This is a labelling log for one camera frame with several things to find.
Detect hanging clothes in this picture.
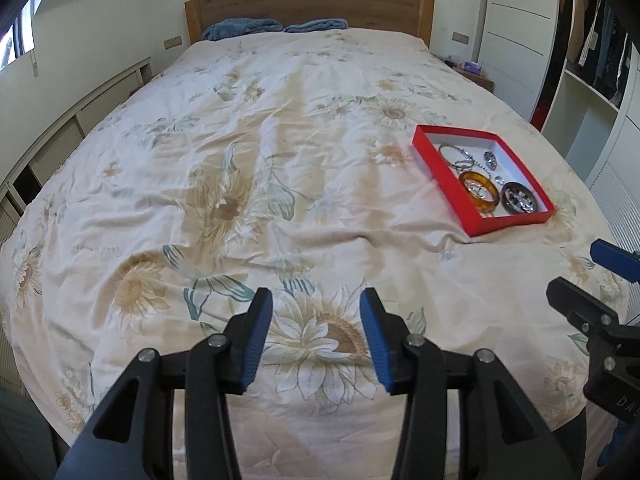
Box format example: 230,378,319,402
567,0,633,108

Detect large blue pillow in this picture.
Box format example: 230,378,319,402
201,18,285,42

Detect dark brown bangle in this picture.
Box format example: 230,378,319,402
501,182,536,215

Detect open white wardrobe shelves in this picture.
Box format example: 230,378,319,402
542,0,640,241

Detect window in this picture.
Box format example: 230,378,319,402
0,0,61,68

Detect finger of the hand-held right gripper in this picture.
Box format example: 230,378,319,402
590,240,640,283
546,277,640,361

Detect floral beige duvet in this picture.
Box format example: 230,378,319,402
0,27,633,480

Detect white wardrobe door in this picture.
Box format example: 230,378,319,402
470,0,561,121

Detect flat blue pillow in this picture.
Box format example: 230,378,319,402
285,18,349,34

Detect low white wall cabinet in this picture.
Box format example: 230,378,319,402
0,56,152,231

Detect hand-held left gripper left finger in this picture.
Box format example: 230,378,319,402
54,287,274,480

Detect thin silver bangle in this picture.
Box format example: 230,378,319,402
438,143,474,169

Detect wooden headboard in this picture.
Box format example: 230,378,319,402
184,0,436,51

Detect wooden nightstand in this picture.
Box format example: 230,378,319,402
445,57,496,93

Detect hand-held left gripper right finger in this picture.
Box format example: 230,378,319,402
360,286,583,480

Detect amber bangle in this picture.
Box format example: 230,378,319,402
459,171,501,215

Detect red jewelry box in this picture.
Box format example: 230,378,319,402
411,125,556,237

